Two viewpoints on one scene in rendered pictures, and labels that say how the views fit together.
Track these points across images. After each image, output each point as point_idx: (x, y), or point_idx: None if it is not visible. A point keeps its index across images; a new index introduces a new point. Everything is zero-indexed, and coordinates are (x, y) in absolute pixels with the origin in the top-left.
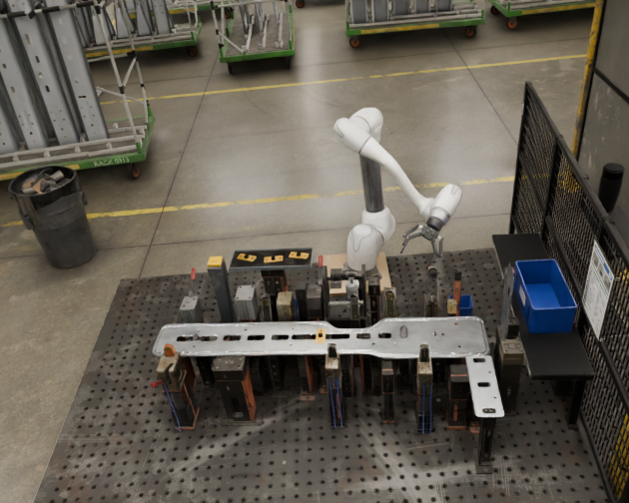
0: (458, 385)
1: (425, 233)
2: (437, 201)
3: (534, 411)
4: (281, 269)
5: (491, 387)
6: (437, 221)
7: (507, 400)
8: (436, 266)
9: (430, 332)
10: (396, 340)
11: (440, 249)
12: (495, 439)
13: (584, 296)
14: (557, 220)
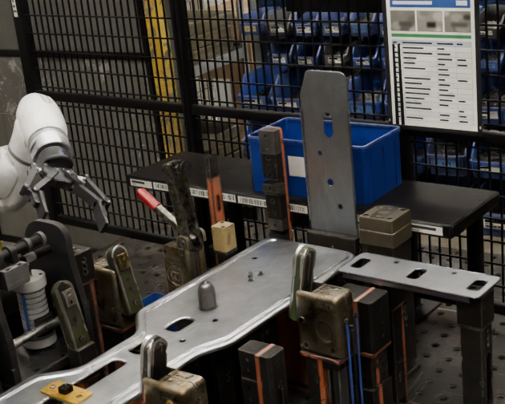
0: (378, 309)
1: (56, 174)
2: (33, 120)
3: (428, 350)
4: None
5: (430, 269)
6: (62, 147)
7: (407, 337)
8: (175, 159)
9: (241, 282)
10: (212, 316)
11: (98, 192)
12: (446, 403)
13: (397, 107)
14: (232, 82)
